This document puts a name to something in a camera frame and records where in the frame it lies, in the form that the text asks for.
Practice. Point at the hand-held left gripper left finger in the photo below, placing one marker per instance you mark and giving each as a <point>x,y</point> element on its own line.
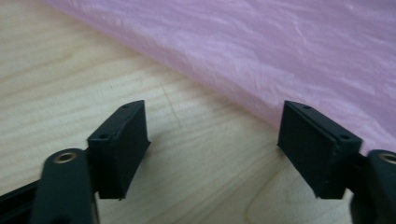
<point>120,149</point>

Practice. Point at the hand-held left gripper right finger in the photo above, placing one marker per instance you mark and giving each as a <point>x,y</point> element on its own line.
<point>317,149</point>

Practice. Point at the pink plastic bag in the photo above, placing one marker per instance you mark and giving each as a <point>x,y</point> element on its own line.
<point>264,46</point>

